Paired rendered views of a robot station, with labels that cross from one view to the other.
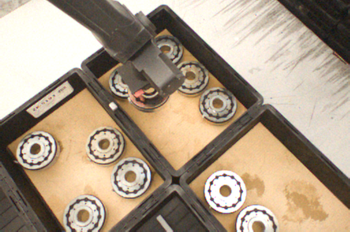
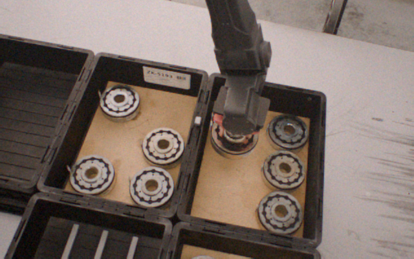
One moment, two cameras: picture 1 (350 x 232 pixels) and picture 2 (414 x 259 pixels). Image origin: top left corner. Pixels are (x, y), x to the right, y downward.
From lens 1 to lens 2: 21 cm
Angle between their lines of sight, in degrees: 21
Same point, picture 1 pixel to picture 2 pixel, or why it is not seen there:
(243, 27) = (385, 190)
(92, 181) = (126, 161)
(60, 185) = (105, 140)
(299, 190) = not seen: outside the picture
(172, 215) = (146, 250)
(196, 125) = (245, 210)
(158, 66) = (240, 95)
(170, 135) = (216, 195)
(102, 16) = not seen: outside the picture
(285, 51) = (402, 250)
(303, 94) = not seen: outside the picture
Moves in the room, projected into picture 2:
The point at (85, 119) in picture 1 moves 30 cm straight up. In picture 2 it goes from (173, 117) to (172, 35)
